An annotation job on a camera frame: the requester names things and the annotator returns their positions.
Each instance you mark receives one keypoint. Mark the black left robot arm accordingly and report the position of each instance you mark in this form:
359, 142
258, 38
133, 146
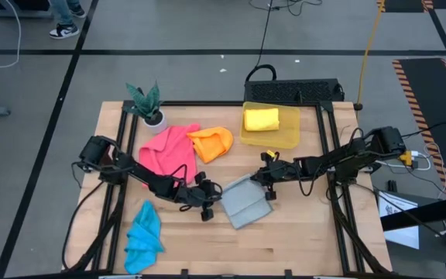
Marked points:
149, 182

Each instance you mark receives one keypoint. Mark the person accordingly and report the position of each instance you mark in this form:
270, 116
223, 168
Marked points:
62, 19

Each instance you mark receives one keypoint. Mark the yellow microfiber towel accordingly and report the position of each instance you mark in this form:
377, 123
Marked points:
261, 119

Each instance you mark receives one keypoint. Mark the white paper sheet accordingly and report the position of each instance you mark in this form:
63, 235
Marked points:
397, 236

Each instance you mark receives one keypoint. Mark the blue microfiber towel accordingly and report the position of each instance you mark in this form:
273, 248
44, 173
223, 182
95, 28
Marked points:
143, 240

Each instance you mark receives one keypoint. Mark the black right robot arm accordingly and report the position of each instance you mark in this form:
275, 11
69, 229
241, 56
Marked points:
343, 157

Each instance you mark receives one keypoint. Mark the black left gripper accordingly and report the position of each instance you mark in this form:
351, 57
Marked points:
200, 195

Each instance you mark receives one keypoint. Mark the small yellow clip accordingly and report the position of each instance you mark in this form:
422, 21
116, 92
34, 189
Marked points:
271, 154

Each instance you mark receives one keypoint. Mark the yellow translucent plastic bin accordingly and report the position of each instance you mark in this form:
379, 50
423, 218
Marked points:
289, 135

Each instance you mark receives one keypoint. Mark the grey microfiber towel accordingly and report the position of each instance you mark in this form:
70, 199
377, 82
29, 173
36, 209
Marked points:
246, 203

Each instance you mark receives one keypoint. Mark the black crossbeam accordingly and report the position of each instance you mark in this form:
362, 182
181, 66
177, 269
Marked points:
424, 213

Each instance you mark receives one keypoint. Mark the pink microfiber towel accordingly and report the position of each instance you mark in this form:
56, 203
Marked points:
169, 151

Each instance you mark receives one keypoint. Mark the snake plant in white pot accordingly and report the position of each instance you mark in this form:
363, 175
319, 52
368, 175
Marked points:
149, 110

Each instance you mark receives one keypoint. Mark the small black orange-striped mat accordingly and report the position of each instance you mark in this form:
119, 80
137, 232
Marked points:
405, 4

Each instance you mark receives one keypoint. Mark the orange microfiber towel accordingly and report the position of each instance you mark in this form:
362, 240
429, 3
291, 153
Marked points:
211, 145

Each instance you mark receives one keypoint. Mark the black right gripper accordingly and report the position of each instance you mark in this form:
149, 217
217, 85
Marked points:
281, 172

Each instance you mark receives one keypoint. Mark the large black orange-striped mat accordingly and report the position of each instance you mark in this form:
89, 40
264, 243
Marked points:
428, 116

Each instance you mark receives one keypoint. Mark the yellow power adapter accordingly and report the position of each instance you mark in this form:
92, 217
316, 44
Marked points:
407, 157

